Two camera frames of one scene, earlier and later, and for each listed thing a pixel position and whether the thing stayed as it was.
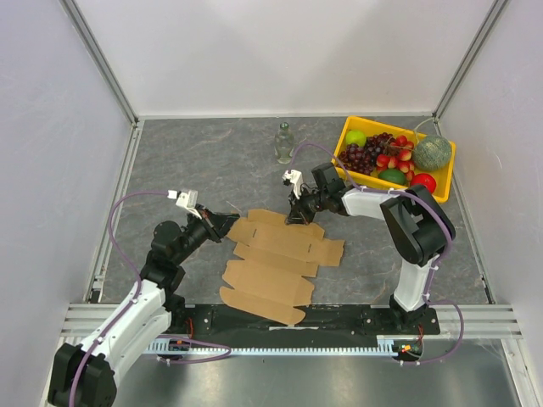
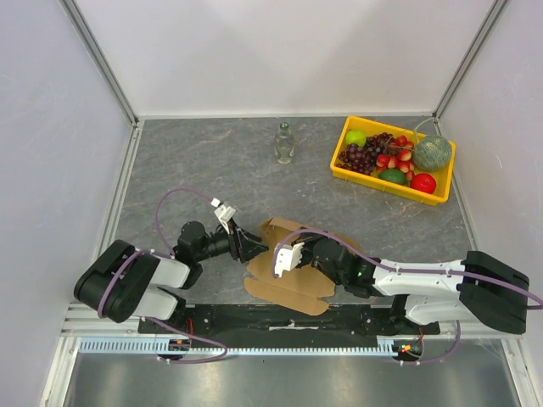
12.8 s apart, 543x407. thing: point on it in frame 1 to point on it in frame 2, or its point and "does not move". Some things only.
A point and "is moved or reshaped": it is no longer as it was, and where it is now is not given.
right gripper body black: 300,206 to 306,248
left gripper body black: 208,221 to 235,240
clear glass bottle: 283,144 does not move
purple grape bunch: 361,159 does not move
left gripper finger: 226,219 to 252,236
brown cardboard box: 276,261 is moved or reshaped
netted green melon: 432,153 does not move
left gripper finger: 223,225 to 251,249
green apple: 355,136 does not move
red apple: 425,179 does not move
